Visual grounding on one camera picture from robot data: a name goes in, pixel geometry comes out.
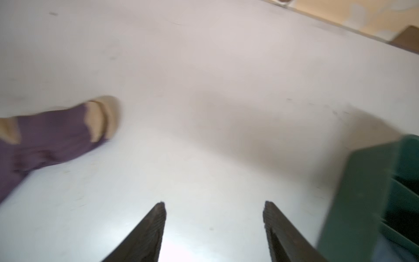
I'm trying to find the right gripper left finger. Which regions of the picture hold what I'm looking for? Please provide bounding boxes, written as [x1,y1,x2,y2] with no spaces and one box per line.
[103,202,167,262]

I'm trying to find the purple sock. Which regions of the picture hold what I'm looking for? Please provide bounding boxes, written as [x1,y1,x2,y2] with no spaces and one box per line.
[1,96,121,201]

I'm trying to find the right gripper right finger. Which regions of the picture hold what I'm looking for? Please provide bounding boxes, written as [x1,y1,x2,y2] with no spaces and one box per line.
[263,201,327,262]

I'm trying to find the green divided plastic tray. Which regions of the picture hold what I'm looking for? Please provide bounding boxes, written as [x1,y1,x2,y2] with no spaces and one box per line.
[317,135,419,262]

